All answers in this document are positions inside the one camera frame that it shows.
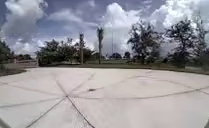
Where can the distant trees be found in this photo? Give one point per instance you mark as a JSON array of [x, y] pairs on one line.
[[117, 55]]

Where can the tall palm tree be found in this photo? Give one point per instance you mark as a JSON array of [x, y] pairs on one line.
[[100, 43]]

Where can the thin pole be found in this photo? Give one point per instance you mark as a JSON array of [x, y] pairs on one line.
[[112, 43]]

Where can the bare palm trunk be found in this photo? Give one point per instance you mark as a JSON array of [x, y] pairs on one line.
[[81, 50]]

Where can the grass stretch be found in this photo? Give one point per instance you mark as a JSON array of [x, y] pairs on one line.
[[142, 65]]

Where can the thin-branched tree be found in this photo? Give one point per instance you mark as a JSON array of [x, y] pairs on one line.
[[143, 43], [185, 40]]

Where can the clump of green bushes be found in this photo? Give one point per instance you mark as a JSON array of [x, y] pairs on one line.
[[58, 53]]

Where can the pale concrete pavement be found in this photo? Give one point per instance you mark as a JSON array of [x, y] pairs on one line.
[[125, 106]]

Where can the fence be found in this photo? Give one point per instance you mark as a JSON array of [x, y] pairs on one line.
[[25, 62]]

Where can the grass verge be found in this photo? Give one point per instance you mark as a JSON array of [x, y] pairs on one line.
[[5, 71]]

